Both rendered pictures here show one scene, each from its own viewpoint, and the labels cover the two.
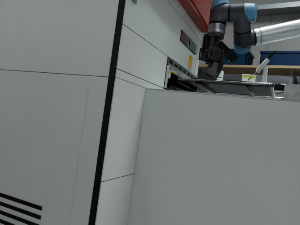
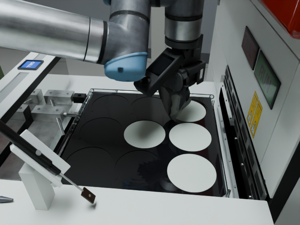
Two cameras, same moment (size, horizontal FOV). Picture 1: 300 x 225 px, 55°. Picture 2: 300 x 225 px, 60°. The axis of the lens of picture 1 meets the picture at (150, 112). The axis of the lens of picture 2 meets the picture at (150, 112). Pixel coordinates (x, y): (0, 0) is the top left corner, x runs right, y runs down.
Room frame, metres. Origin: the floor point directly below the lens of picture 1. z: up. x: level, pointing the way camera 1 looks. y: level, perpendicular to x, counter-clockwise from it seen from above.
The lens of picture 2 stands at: (1.72, -0.48, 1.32)
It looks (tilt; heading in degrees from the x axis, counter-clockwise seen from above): 37 degrees down; 161
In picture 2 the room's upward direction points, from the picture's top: straight up
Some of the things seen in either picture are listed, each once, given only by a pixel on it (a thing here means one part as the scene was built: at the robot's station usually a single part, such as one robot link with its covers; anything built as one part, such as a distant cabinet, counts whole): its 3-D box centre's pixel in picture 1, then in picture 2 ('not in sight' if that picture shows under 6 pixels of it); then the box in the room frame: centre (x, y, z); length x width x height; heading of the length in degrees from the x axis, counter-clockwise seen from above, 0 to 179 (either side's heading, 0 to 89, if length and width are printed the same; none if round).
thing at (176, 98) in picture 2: (208, 73); (182, 103); (1.25, -0.23, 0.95); 0.06 x 0.03 x 0.09; 114
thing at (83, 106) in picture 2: (272, 91); (72, 129); (1.19, -0.50, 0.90); 0.38 x 0.01 x 0.01; 155
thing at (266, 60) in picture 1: (261, 71); (45, 174); (1.45, -0.54, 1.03); 0.06 x 0.04 x 0.13; 65
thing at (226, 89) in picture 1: (229, 88); (144, 134); (1.27, -0.34, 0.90); 0.34 x 0.34 x 0.01; 65
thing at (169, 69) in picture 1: (183, 85); (232, 136); (1.34, -0.14, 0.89); 0.44 x 0.02 x 0.10; 155
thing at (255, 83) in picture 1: (222, 81); (150, 93); (1.10, -0.26, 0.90); 0.37 x 0.01 x 0.01; 65
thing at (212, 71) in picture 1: (212, 72); (173, 98); (1.22, -0.24, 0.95); 0.06 x 0.03 x 0.09; 114
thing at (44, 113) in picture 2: not in sight; (48, 113); (1.10, -0.55, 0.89); 0.08 x 0.03 x 0.03; 65
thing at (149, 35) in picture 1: (170, 48); (236, 56); (1.19, -0.05, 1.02); 0.81 x 0.03 x 0.40; 155
